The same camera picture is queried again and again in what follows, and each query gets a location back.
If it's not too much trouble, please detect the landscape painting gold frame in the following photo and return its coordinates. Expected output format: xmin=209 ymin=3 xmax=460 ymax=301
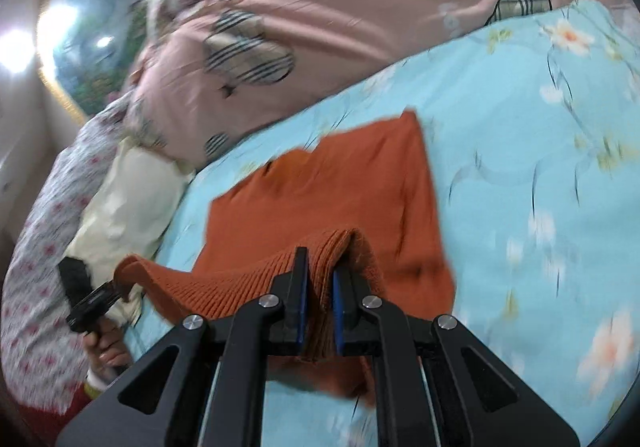
xmin=36 ymin=0 xmax=146 ymax=122

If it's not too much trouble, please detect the person's left hand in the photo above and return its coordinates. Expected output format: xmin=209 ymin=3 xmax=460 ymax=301
xmin=82 ymin=317 xmax=132 ymax=372

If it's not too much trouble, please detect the orange knit sweater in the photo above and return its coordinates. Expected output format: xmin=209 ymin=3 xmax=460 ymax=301
xmin=114 ymin=111 xmax=456 ymax=397

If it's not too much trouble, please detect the cream yellow pillow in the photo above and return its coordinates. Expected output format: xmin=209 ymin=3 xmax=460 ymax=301
xmin=64 ymin=136 xmax=198 ymax=323

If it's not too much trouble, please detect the pink plaid-heart duvet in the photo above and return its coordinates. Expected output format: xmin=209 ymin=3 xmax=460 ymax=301
xmin=126 ymin=0 xmax=634 ymax=167

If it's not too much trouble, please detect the white red floral quilt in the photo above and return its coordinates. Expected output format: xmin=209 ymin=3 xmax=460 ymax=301
xmin=0 ymin=0 xmax=256 ymax=416

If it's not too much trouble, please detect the light blue floral bedsheet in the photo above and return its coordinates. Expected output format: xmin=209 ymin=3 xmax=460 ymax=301
xmin=156 ymin=0 xmax=639 ymax=445

